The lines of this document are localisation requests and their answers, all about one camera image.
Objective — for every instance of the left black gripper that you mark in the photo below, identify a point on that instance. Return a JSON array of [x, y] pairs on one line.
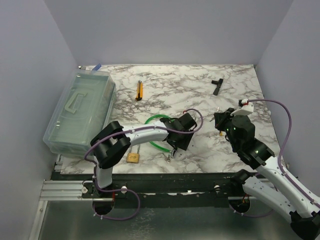
[[183, 144]]

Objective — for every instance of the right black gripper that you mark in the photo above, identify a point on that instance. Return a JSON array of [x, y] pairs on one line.
[[222, 117]]

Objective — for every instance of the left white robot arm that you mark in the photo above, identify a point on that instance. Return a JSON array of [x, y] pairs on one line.
[[110, 145]]

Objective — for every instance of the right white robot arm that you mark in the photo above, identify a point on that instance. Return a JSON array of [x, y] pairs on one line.
[[289, 197]]

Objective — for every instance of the spare silver keys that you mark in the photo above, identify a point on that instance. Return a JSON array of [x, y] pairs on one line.
[[167, 158]]

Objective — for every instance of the black T-shaped tool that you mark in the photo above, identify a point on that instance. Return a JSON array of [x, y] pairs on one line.
[[218, 84]]

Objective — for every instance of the yellow utility knife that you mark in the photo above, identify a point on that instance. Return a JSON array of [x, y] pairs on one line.
[[139, 91]]

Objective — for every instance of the brass padlock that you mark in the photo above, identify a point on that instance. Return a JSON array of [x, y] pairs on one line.
[[133, 157]]

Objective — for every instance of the clear plastic storage box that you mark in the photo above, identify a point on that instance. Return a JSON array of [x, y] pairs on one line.
[[83, 110]]

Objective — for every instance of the blue pen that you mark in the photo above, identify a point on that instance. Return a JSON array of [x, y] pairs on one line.
[[97, 67]]

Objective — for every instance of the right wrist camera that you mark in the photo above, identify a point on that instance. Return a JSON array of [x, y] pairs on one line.
[[246, 108]]

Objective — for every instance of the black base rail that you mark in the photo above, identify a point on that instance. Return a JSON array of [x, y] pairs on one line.
[[161, 190]]

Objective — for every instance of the aluminium extrusion rail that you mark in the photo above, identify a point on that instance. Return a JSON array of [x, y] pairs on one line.
[[56, 190]]

